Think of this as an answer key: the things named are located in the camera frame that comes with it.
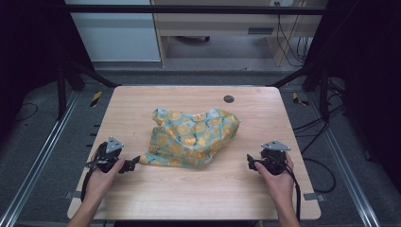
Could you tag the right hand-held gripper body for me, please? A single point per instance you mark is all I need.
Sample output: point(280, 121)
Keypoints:
point(273, 160)

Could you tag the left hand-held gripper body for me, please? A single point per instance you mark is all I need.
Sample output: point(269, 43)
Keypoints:
point(107, 157)

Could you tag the teal cloth with orange print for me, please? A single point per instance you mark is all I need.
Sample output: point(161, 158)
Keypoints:
point(192, 138)

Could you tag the person's right hand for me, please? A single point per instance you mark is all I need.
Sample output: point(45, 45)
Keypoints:
point(282, 186)

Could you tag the person's left hand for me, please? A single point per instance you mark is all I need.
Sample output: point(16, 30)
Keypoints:
point(99, 184)

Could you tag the yellow black hazard tape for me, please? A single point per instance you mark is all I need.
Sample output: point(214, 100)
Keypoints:
point(96, 98)
point(298, 99)

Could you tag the dark round table grommet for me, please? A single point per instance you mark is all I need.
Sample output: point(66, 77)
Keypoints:
point(229, 99)

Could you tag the white cabinet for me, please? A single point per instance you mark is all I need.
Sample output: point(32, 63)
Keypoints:
point(116, 34)

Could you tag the light wooden desk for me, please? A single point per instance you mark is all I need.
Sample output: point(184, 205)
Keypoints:
point(217, 26)

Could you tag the grey table bracket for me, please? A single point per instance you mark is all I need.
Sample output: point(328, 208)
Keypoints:
point(73, 195)
point(314, 197)

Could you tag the aluminium floor rail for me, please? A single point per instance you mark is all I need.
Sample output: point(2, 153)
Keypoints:
point(34, 160)
point(346, 170)

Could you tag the black metal frame stand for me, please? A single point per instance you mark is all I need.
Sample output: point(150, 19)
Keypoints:
point(61, 88)
point(321, 91)

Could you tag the black horizontal frame bar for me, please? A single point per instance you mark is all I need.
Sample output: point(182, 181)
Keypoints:
point(189, 9)

